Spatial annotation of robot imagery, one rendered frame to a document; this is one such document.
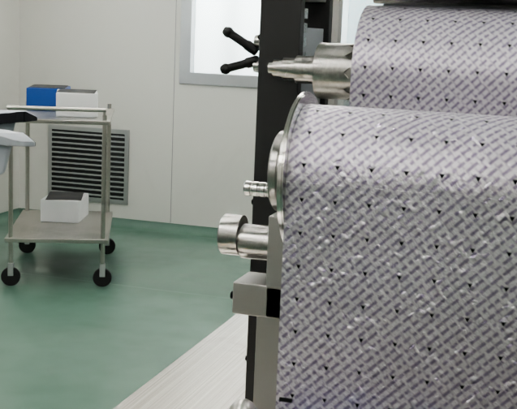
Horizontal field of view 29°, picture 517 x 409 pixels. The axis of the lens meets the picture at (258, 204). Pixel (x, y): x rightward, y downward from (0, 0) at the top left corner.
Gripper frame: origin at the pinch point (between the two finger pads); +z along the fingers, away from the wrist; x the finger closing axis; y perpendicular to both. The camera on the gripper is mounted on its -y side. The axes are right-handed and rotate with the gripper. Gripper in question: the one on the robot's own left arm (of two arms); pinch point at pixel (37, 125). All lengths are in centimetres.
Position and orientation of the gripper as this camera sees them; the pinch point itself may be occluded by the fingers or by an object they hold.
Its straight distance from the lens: 144.2
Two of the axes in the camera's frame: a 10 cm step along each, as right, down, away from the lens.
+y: -0.7, 9.5, 3.0
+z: 9.8, 0.1, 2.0
